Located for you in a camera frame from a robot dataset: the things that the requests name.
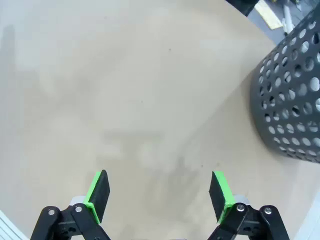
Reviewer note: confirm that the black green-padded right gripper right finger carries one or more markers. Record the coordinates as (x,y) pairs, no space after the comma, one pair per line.
(220,195)

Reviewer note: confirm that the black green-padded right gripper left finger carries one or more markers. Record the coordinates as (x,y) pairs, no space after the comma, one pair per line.
(98,195)

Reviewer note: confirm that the white ribbed panel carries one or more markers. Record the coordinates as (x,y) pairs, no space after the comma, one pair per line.
(10,227)

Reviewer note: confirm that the dark grey perforated plastic basket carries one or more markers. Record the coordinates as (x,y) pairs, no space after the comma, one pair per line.
(285,100)

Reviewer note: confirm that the light wooden board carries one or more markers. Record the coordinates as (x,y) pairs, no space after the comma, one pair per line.
(268,15)

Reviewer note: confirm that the white metal pipe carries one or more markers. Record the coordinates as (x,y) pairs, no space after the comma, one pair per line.
(288,20)

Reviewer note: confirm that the black block object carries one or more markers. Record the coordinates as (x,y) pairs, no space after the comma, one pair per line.
(243,6)

